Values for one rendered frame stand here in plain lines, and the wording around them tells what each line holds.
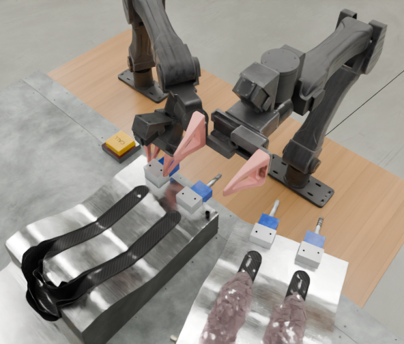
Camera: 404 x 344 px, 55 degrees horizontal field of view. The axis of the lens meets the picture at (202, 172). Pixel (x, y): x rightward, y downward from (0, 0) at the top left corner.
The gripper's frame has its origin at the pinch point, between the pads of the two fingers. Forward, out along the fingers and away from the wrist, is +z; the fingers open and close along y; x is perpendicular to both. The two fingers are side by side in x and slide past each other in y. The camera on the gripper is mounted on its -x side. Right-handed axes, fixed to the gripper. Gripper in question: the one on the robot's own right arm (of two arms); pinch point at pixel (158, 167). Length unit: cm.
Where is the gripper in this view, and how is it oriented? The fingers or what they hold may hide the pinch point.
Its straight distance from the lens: 94.2
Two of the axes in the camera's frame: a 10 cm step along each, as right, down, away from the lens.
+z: -3.2, 8.3, 4.6
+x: 5.9, -2.0, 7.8
